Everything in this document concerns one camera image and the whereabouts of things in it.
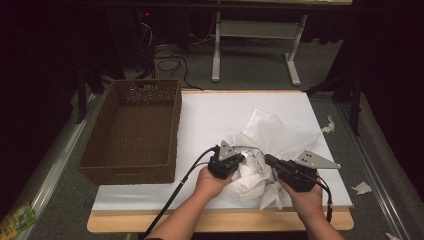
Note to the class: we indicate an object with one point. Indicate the brown wicker basket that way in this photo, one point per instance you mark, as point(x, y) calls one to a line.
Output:
point(133, 133)

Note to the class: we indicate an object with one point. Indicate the white-framed desk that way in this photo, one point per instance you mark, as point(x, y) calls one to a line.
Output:
point(216, 50)

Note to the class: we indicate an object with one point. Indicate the person's right hand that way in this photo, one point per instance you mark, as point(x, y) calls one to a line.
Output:
point(306, 203)

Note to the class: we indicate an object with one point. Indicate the flat white paper scrap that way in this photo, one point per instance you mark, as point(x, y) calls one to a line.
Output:
point(362, 188)

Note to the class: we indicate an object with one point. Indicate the metal floor rail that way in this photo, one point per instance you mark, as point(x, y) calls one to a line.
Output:
point(370, 166)
point(56, 166)

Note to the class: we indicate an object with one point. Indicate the person's left hand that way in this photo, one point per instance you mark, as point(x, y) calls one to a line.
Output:
point(210, 186)

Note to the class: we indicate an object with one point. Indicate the long crumpled paper scrap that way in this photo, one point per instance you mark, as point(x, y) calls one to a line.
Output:
point(329, 126)

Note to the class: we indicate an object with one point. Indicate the white table mat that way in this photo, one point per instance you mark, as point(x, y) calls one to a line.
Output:
point(206, 116)

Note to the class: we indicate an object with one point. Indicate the black stand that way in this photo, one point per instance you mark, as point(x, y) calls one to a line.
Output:
point(356, 106)
point(81, 96)

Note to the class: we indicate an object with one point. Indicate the green printed packet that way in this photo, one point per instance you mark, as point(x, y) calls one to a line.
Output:
point(15, 221)

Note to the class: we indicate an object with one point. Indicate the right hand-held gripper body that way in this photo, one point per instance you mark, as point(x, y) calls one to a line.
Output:
point(298, 176)

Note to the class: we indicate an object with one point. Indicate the dark box with red light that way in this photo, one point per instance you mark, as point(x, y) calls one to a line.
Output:
point(146, 20)

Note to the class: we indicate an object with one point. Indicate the white mesh laundry bag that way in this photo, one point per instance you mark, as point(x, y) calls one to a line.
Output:
point(276, 130)

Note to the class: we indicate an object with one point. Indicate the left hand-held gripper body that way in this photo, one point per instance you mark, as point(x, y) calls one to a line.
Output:
point(220, 168)

